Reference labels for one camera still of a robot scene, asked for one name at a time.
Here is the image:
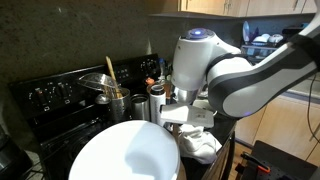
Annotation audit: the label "wooden spatula in holder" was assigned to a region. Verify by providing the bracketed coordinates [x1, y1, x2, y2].
[106, 56, 123, 99]

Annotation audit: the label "white thermos bottle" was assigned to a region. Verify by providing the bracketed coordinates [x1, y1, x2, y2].
[150, 85, 166, 126]

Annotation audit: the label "wooden lower cabinets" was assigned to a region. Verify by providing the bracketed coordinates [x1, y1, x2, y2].
[235, 96, 320, 166]

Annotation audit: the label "blue cap plastic bottle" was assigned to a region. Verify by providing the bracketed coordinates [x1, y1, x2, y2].
[159, 58, 166, 80]

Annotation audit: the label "black orange tool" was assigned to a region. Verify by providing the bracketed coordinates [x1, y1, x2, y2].
[235, 151, 271, 174]

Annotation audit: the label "dish rack with dishes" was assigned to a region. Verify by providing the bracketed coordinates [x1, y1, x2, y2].
[240, 20, 309, 64]

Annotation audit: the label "black stove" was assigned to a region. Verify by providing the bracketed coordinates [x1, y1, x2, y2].
[9, 54, 160, 180]

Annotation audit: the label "metal strainer ladle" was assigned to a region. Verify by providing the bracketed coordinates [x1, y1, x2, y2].
[78, 73, 122, 104]

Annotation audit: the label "wooden upper cabinet left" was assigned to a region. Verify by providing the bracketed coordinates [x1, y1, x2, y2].
[144, 0, 320, 18]

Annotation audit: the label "white and purple bowl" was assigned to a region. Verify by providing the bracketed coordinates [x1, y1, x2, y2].
[68, 120, 180, 180]

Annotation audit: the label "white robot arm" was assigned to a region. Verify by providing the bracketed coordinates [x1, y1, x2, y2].
[172, 12, 320, 118]

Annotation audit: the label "steel tumbler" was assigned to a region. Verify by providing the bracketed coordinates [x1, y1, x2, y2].
[131, 94, 150, 121]

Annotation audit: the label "metal utensil holder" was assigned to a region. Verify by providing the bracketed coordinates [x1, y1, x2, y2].
[109, 88, 131, 123]

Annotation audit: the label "white crumpled cloth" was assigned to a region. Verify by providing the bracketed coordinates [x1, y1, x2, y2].
[178, 124, 222, 164]

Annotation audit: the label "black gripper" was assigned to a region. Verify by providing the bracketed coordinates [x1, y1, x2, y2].
[173, 87, 198, 105]

